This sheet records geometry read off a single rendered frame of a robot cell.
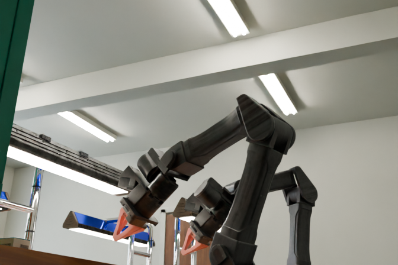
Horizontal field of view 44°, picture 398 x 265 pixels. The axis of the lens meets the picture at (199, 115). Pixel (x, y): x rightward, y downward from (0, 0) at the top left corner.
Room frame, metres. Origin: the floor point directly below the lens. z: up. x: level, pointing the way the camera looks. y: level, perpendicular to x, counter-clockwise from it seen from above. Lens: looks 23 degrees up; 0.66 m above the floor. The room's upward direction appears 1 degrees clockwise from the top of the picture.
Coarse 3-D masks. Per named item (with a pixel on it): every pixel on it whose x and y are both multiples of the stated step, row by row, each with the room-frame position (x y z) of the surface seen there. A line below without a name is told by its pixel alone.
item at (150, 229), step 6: (108, 222) 2.31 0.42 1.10; (114, 222) 2.30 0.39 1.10; (126, 228) 2.45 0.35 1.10; (150, 228) 2.37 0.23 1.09; (150, 234) 2.37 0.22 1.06; (132, 240) 2.24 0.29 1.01; (150, 240) 2.37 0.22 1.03; (132, 246) 2.24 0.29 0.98; (150, 246) 2.37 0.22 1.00; (132, 252) 2.24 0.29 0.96; (138, 252) 2.28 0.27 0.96; (150, 252) 2.37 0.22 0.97; (132, 258) 2.24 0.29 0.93; (150, 258) 2.37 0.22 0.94; (132, 264) 2.24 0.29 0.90; (150, 264) 2.37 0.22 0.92
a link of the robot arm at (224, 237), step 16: (288, 128) 0.93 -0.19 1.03; (256, 144) 0.93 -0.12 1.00; (272, 144) 0.91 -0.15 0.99; (288, 144) 0.95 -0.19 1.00; (256, 160) 0.94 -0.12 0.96; (272, 160) 0.94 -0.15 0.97; (256, 176) 0.94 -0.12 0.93; (272, 176) 0.96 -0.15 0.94; (240, 192) 0.97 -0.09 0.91; (256, 192) 0.95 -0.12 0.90; (240, 208) 0.97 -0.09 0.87; (256, 208) 0.96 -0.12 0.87; (224, 224) 0.99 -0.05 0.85; (240, 224) 0.96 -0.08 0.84; (256, 224) 0.99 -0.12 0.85; (224, 240) 0.98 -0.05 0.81; (240, 240) 0.97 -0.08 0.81; (240, 256) 0.98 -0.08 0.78
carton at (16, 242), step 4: (0, 240) 0.81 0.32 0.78; (4, 240) 0.80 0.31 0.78; (8, 240) 0.80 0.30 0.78; (12, 240) 0.79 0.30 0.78; (16, 240) 0.80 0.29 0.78; (20, 240) 0.80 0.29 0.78; (24, 240) 0.81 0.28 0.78; (28, 240) 0.82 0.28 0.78; (4, 244) 0.80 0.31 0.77; (8, 244) 0.80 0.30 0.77; (12, 244) 0.79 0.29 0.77; (16, 244) 0.80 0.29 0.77; (20, 244) 0.81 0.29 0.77; (24, 244) 0.81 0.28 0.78; (28, 244) 0.82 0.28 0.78; (28, 248) 0.82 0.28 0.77
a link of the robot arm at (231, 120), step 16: (240, 96) 0.94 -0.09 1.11; (240, 112) 0.94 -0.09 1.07; (256, 112) 0.91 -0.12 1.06; (272, 112) 0.96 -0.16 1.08; (208, 128) 1.02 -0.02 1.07; (224, 128) 0.99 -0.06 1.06; (240, 128) 0.97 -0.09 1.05; (256, 128) 0.91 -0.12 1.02; (272, 128) 0.89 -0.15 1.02; (176, 144) 1.07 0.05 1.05; (192, 144) 1.05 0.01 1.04; (208, 144) 1.02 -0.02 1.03; (224, 144) 1.02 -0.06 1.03; (176, 160) 1.07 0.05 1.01; (192, 160) 1.06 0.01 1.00; (208, 160) 1.08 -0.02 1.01
